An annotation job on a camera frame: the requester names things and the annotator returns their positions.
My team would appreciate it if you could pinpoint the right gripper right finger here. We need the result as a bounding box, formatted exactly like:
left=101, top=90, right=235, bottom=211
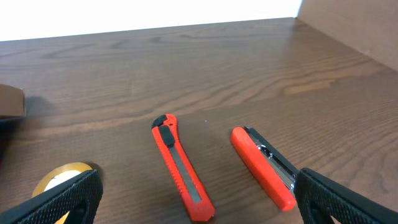
left=294, top=168, right=397, bottom=224

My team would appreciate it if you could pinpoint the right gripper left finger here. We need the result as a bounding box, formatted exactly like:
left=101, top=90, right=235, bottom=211
left=1, top=170, right=103, bottom=224

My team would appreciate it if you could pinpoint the yellow tape roll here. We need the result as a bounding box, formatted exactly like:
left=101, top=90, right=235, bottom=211
left=31, top=162, right=95, bottom=223

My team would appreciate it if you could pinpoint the red black stapler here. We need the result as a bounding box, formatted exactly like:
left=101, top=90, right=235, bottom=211
left=231, top=126, right=299, bottom=211

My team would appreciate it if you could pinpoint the red utility knife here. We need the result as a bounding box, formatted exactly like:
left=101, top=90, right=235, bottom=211
left=151, top=114, right=215, bottom=222

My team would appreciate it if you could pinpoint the open cardboard box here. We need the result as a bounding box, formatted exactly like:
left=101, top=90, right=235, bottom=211
left=0, top=84, right=25, bottom=120

